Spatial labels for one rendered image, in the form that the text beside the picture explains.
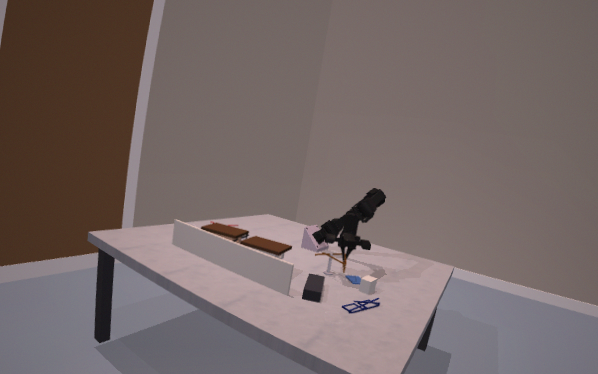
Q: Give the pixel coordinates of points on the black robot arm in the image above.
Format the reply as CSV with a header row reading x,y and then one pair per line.
x,y
363,209

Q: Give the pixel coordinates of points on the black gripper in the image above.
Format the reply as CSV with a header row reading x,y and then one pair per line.
x,y
330,238

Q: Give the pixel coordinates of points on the white flat panel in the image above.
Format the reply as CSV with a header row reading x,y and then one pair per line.
x,y
260,267

